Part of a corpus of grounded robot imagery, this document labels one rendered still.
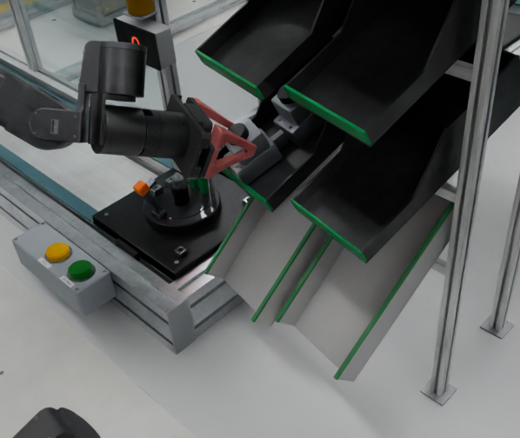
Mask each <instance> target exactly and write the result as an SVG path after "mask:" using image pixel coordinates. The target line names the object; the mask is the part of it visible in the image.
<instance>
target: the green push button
mask: <svg viewBox="0 0 520 438"><path fill-rule="evenodd" d="M68 272H69V275H70V278H72V279H74V280H82V279H85V278H87V277H88V276H90V275H91V274H92V272H93V267H92V264H91V262H89V261H86V260H79V261H76V262H73V263H72V264H71V265H70V266H69V268H68Z"/></svg>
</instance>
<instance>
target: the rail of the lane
mask: <svg viewBox="0 0 520 438"><path fill-rule="evenodd" d="M0 214H2V215H3V216H4V217H6V218H7V219H8V220H9V221H10V222H12V223H13V224H14V225H16V226H17V227H18V228H19V229H20V230H22V231H23V232H26V231H28V230H30V229H32V228H34V227H36V226H37V225H38V224H40V223H42V222H46V223H48V224H49V225H50V226H51V227H52V228H53V229H55V230H56V231H58V232H59V233H60V234H61V235H63V236H64V237H66V238H67V239H68V240H70V241H71V242H73V243H74V244H75V245H77V246H78V248H80V249H81V250H82V251H84V252H85V253H86V254H88V255H89V256H91V257H92V258H93V259H94V260H96V261H97V262H99V263H100V264H101V265H103V266H104V267H105V268H106V269H107V270H109V271H110V274H111V278H112V281H113V284H114V287H115V290H116V293H117V295H116V296H115V297H113V298H112V299H110V302H111V303H112V304H113V305H115V306H116V307H117V308H118V309H120V310H121V311H122V312H124V313H125V314H126V315H127V316H128V317H129V318H130V319H132V320H133V321H134V322H136V323H137V324H138V325H139V326H140V327H142V328H143V329H144V330H146V331H147V332H148V333H149V334H151V335H152V336H153V337H155V338H156V339H157V340H158V341H160V342H161V343H162V344H163V345H164V346H165V347H166V348H168V349H169V350H170V351H171V352H173V353H174V354H175V355H178V354H179V353H180V352H181V351H183V350H184V349H185V348H187V347H188V346H189V345H191V343H193V342H194V341H195V340H196V339H197V337H196V332H195V328H194V323H193V318H192V314H191V309H190V301H189V298H188V296H186V295H184V294H183V293H182V292H180V291H179V290H177V289H176V288H174V287H173V286H171V285H170V284H169V283H167V282H166V281H165V280H164V279H162V278H161V277H160V276H158V275H156V274H155V273H154V272H152V271H151V270H149V269H148V268H146V267H145V266H144V265H142V263H140V262H139V261H140V256H139V253H138V252H137V251H135V250H134V249H133V248H132V247H130V246H129V245H127V244H126V243H125V242H123V241H121V240H120V239H116V240H115V244H116V245H115V244H114V243H112V242H111V241H109V240H108V239H106V238H105V237H104V236H102V235H100V234H99V233H98V232H96V231H95V230H94V229H93V228H91V227H90V226H89V225H87V224H86V223H84V222H83V221H81V220H80V219H78V218H77V217H76V216H74V215H73V214H71V213H70V212H69V211H68V210H67V209H65V208H63V207H62V206H61V205H59V204H58V203H56V202H55V201H53V200H52V199H50V198H49V197H48V196H46V195H45V194H44V193H43V192H41V191H40V190H39V189H37V188H35V187H34V186H33V185H31V184H30V183H28V182H27V181H25V180H24V179H23V178H22V177H21V176H19V175H18V174H16V173H15V172H13V171H12V170H11V169H9V168H7V167H6V166H5V165H3V164H2V163H0Z"/></svg>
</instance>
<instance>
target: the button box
mask: <svg viewBox="0 0 520 438"><path fill-rule="evenodd" d="M12 242H13V244H14V247H15V250H16V252H17V255H18V258H19V260H20V263H22V265H23V266H24V267H25V268H27V269H28V270H29V271H30V272H31V273H32V274H34V275H35V276H36V277H37V278H38V279H40V280H41V281H42V282H43V283H44V284H46V285H47V286H48V287H49V288H50V289H52V290H53V291H54V292H55V293H56V294H57V295H59V296H60V297H61V298H62V299H63V300H64V301H66V302H67V303H68V304H69V305H70V306H71V307H72V308H73V309H74V310H75V311H77V312H78V313H79V314H80V315H81V316H83V317H85V316H87V315H88V314H90V313H91V312H93V311H94V310H96V309H98V308H99V307H101V306H102V305H104V304H105V303H106V302H107V301H109V300H110V299H112V298H113V297H115V296H116V295H117V293H116V290H115V287H114V284H113V281H112V278H111V274H110V271H109V270H107V269H106V268H105V267H104V266H103V265H101V264H100V263H99V262H97V261H96V260H94V259H93V258H92V257H91V256H89V255H88V254H86V253H85V252H84V251H82V250H81V249H80V248H78V246H77V245H75V244H74V243H73V242H71V241H70V240H68V239H67V238H66V237H64V236H63V235H61V234H60V233H59V232H58V231H56V230H55V229H53V228H52V227H51V226H50V225H49V224H48V223H46V222H42V223H40V224H38V225H37V226H36V227H34V228H32V229H30V230H28V231H26V232H24V233H22V234H21V235H20V236H17V237H16V238H14V239H13V240H12ZM57 242H63V243H66V244H68V246H69V248H70V254H69V255H68V256H67V257H66V258H65V259H63V260H62V261H58V262H53V261H50V260H49V259H48V258H47V255H46V249H47V248H48V247H49V246H50V245H52V244H54V243H57ZM79 260H86V261H89V262H91V264H92V267H93V272H92V274H91V275H90V276H88V277H87V278H85V279H82V280H74V279H72V278H70V275H69V272H68V268H69V266H70V265H71V264H72V263H73V262H76V261H79Z"/></svg>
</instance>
